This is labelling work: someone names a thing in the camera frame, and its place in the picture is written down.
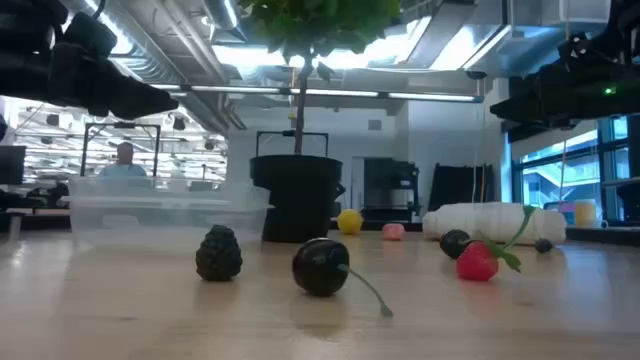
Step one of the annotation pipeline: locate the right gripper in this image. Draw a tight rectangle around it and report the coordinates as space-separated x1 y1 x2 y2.
490 62 636 124

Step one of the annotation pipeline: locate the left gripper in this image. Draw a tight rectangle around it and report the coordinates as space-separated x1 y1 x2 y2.
47 43 180 120

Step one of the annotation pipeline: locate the clear plastic tupperware container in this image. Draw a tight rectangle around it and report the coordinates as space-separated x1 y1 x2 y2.
62 175 275 251

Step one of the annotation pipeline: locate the dark cherry with stem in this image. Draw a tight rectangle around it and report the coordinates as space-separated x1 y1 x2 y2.
291 237 395 320
439 228 474 260

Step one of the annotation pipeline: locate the red strawberry with green stem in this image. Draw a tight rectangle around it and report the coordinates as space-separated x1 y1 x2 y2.
455 204 536 282

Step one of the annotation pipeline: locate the black toy blackberry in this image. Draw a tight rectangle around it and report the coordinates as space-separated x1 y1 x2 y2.
194 224 244 282

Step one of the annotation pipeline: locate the green potted plant black pot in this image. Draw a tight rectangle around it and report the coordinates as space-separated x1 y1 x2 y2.
238 0 401 245

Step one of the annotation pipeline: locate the pink toy raspberry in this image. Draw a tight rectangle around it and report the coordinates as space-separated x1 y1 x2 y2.
381 222 406 242

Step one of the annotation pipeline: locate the person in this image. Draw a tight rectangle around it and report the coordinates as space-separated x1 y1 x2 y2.
97 141 149 179

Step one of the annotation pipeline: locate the black leaning panel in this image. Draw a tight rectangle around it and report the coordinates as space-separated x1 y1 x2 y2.
428 162 495 212

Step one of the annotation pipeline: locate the pink blue box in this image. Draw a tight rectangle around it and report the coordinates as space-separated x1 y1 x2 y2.
557 201 576 226

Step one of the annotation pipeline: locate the yellow cup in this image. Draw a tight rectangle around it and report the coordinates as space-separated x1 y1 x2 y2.
573 198 599 229

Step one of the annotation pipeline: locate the folded checked white cloth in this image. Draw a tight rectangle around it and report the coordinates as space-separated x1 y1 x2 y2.
422 201 568 246

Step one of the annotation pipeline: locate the black monitor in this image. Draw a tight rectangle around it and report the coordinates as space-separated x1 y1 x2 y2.
0 145 26 186

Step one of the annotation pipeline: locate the black machine cabinet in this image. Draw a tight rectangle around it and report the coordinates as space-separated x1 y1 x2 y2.
363 158 421 223

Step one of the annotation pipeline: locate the long ceiling light bar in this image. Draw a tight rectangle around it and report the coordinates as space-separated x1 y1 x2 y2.
149 83 485 105

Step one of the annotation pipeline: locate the yellow toy lemon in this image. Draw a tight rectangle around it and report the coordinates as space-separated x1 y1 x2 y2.
336 208 364 236

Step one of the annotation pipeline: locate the black metal gantry frame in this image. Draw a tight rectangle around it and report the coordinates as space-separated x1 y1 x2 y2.
255 129 330 158
79 121 162 177

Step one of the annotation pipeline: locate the rectangular silver ceiling duct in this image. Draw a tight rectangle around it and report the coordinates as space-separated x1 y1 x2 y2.
399 0 614 79

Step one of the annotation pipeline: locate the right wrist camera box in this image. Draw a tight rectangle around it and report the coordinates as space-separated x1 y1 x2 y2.
557 32 604 67

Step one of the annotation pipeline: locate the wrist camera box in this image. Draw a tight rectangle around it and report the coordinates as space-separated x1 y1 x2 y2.
557 32 604 67
63 12 119 60

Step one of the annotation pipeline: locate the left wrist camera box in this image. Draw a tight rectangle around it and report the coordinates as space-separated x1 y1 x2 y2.
63 12 119 60

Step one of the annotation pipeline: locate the smooth round silver duct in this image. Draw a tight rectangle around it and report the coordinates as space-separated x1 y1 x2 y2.
202 0 249 45

